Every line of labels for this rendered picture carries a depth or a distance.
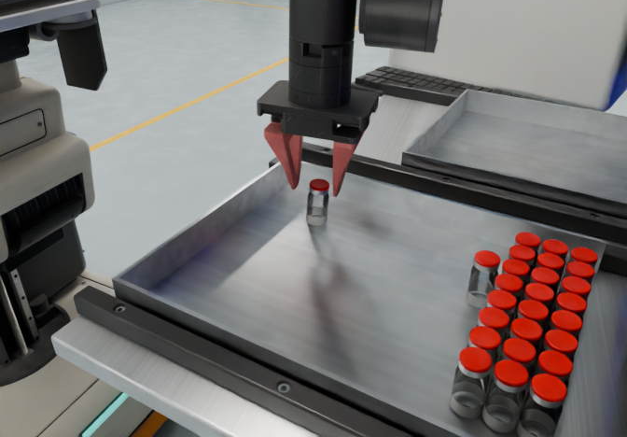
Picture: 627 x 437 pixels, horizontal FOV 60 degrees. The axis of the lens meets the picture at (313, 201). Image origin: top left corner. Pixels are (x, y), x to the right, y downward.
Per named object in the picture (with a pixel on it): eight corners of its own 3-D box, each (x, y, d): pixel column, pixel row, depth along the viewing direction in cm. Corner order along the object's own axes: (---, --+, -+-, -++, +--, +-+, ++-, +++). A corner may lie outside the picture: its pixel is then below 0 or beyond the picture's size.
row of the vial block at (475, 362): (533, 277, 50) (544, 235, 47) (477, 424, 36) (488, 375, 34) (508, 270, 51) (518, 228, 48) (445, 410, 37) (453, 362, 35)
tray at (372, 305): (596, 272, 51) (606, 241, 49) (542, 516, 31) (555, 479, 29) (286, 183, 65) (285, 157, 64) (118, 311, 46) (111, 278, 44)
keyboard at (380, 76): (559, 112, 106) (562, 100, 104) (534, 135, 96) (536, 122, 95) (382, 73, 127) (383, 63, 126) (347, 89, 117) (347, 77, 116)
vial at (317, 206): (330, 219, 58) (334, 185, 56) (319, 229, 56) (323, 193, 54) (313, 213, 59) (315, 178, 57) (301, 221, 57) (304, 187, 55)
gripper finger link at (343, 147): (350, 215, 52) (357, 123, 47) (279, 202, 54) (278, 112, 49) (365, 181, 58) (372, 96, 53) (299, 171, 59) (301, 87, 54)
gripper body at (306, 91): (364, 137, 48) (371, 53, 44) (255, 120, 50) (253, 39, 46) (378, 110, 53) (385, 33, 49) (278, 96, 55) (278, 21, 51)
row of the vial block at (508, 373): (559, 286, 49) (571, 243, 46) (511, 440, 35) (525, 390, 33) (534, 277, 50) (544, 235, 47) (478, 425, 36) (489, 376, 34)
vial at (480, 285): (494, 297, 47) (504, 254, 45) (488, 312, 46) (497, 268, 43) (469, 288, 48) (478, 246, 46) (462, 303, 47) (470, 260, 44)
